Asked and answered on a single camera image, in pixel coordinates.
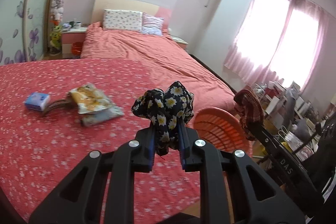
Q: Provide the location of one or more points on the red floral bedspread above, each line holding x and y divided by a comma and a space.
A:
38, 152

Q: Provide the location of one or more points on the black daisy floral scrunchie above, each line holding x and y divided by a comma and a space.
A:
165, 109

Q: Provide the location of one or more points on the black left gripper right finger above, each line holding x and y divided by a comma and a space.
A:
233, 188

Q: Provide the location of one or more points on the blue tissue pack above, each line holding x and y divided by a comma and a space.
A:
37, 101

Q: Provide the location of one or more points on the orange plastic basket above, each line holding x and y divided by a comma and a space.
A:
221, 129

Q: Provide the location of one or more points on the brown hair band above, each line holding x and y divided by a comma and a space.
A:
57, 104

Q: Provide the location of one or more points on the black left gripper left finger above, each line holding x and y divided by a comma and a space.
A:
101, 186

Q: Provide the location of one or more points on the yellow snack packet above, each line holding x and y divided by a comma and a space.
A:
93, 105

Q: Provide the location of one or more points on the salmon pink duvet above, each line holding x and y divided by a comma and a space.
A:
164, 59

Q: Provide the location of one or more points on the green plush toy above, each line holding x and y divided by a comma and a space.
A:
56, 39

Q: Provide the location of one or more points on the pink bedside table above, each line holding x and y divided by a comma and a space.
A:
72, 42

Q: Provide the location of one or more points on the striped pink pillow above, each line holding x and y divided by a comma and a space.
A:
152, 25

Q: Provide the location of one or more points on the beige headboard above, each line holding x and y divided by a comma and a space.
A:
101, 5

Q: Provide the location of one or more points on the floral wardrobe door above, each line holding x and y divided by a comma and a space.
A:
23, 30

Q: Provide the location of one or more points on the white air conditioner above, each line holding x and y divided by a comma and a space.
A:
190, 20

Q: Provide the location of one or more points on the brown plaid scrunchie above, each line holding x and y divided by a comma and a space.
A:
248, 106

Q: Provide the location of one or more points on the cluttered white shelf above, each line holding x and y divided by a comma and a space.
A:
292, 121

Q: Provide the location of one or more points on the pink curtain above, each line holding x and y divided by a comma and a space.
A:
278, 40

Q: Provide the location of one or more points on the tall plush toy tube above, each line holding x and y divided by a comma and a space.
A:
56, 11

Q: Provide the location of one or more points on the floral white pillow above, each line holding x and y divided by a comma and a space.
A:
122, 20

